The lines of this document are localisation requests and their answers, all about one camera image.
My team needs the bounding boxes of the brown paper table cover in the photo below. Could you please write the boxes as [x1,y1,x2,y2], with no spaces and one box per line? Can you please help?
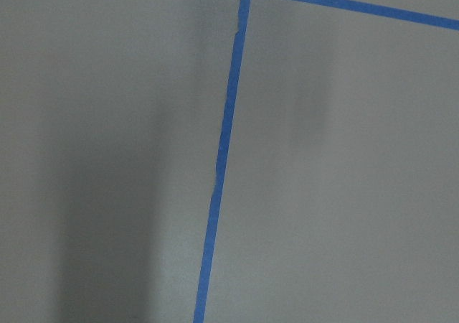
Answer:
[1,0,458,322]

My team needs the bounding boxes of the blue tape grid lines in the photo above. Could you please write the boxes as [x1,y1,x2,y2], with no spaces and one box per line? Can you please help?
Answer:
[192,0,458,322]

